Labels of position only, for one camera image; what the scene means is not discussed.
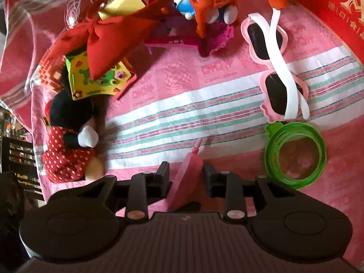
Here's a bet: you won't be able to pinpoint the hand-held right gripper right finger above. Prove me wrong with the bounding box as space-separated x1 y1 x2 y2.
203 162 286 224

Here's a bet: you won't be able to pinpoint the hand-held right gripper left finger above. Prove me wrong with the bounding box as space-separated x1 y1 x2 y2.
85 162 172 224

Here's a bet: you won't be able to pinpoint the pink plastic toy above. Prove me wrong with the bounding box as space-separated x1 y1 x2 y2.
168 138 205 212

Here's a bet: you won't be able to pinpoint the red bow headband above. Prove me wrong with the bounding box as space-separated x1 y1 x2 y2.
48 0 171 81

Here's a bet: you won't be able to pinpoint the red cardboard box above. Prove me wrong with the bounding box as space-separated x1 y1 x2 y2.
284 0 364 71

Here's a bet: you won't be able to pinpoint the red polka dot mouse plush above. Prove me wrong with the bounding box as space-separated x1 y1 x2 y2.
43 71 106 184

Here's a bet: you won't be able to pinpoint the pink heart sunglasses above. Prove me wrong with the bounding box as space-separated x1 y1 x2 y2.
240 8 310 123

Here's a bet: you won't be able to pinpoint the pink plastic toy basket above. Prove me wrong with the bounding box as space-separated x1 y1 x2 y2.
145 17 235 59

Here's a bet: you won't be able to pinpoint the dark wooden chair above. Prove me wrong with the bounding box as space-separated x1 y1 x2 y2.
1 136 43 202

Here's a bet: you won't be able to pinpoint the red patterned packet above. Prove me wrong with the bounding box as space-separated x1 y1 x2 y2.
37 54 67 87

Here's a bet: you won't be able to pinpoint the blue and white cat doll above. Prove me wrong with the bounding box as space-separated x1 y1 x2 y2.
168 0 238 25

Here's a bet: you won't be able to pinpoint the clear printed plastic bag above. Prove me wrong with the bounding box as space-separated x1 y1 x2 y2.
28 0 100 91

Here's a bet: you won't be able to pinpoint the green plastic ring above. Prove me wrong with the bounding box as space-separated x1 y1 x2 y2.
264 122 327 190

